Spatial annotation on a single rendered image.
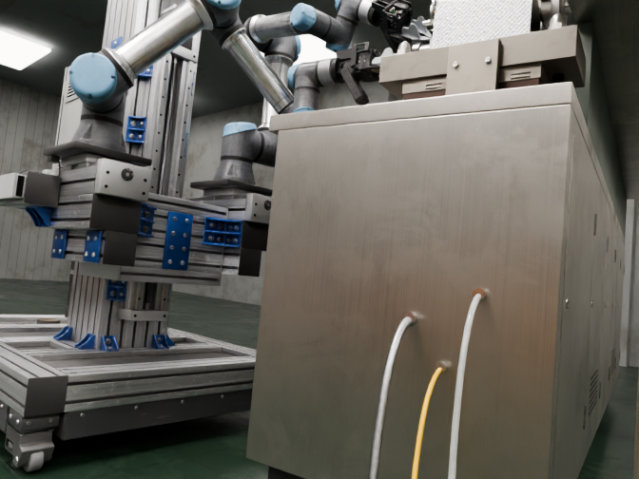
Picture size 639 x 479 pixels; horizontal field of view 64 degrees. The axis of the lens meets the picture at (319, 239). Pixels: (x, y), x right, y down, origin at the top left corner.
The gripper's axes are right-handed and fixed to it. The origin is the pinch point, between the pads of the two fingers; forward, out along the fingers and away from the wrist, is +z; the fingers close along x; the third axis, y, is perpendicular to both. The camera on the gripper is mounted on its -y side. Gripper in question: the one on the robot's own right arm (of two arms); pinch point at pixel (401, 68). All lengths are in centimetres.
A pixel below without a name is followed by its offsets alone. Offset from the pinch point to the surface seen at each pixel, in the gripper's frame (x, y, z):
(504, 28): -0.3, 5.9, 25.8
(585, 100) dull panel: 1.5, -12.7, 43.7
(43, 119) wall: 354, 170, -842
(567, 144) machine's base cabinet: -26, -30, 44
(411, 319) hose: -27, -63, 19
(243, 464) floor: -7, -109, -33
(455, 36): -0.3, 6.1, 13.9
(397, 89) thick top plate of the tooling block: -14.8, -11.9, 6.5
